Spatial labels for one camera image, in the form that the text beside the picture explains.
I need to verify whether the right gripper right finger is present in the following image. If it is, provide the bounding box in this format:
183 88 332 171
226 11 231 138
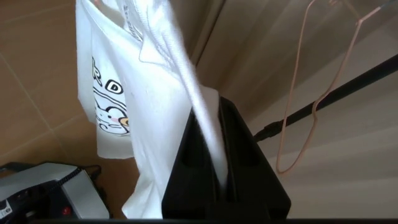
219 96 292 218

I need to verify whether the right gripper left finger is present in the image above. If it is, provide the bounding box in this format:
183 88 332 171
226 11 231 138
161 110 220 218

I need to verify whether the beige curtain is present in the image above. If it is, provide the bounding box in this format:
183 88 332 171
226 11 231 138
169 0 398 218

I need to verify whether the white printed t-shirt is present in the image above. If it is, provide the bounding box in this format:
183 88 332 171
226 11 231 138
75 0 229 219

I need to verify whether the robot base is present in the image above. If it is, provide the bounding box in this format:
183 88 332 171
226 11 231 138
0 161 111 220

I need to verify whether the black clothes rack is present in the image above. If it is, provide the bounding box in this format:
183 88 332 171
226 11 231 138
253 54 398 142

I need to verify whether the pink clothes hanger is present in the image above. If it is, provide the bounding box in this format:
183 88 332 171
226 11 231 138
275 0 398 175

